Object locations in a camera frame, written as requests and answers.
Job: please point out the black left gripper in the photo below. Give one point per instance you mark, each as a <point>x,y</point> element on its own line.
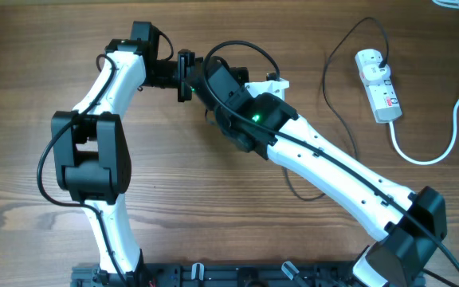
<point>186,66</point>

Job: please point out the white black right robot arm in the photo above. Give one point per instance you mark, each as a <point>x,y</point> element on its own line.
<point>407,227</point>

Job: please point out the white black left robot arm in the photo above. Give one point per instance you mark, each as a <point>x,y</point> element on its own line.
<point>91,156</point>

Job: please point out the white power strip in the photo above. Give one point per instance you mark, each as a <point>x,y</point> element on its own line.
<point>382,97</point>

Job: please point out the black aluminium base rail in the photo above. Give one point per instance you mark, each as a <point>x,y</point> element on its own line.
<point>336,273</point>

